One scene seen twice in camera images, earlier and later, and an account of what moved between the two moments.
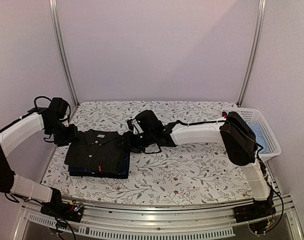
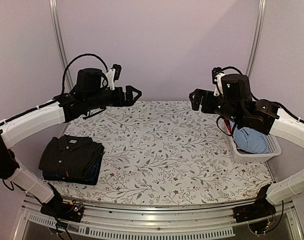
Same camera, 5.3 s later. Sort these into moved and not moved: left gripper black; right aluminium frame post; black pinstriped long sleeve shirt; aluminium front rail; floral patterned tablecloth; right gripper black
Moved: left gripper black; black pinstriped long sleeve shirt; right gripper black
Not moved: floral patterned tablecloth; right aluminium frame post; aluminium front rail
